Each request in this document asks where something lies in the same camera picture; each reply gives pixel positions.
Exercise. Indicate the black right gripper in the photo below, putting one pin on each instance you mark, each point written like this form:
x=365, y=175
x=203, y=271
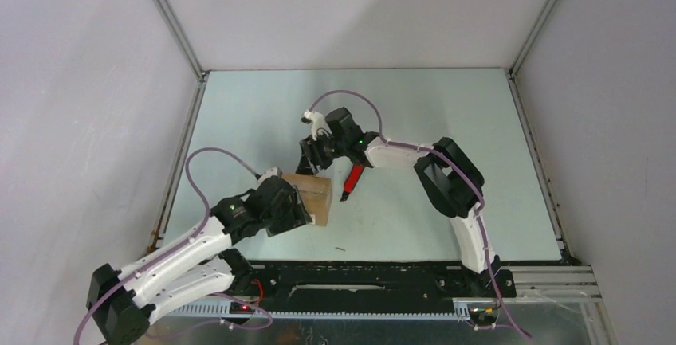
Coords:
x=311, y=156

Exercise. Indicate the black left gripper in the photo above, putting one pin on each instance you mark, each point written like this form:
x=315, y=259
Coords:
x=296, y=215

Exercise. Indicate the brown cardboard express box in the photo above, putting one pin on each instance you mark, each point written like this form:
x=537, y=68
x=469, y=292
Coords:
x=316, y=194

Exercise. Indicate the red black utility knife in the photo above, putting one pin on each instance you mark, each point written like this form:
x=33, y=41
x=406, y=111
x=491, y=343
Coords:
x=351, y=181

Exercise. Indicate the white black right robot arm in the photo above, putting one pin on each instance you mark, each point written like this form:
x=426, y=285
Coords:
x=450, y=180

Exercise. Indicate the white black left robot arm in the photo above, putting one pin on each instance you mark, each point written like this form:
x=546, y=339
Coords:
x=179, y=258

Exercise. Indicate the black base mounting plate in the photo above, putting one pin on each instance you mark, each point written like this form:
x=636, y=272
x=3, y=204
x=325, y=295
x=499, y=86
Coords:
x=366, y=287

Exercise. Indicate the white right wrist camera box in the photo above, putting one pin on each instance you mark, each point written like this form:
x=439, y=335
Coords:
x=317, y=124

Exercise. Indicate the aluminium frame rail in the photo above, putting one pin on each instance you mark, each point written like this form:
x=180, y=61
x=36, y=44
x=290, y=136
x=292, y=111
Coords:
x=557, y=282

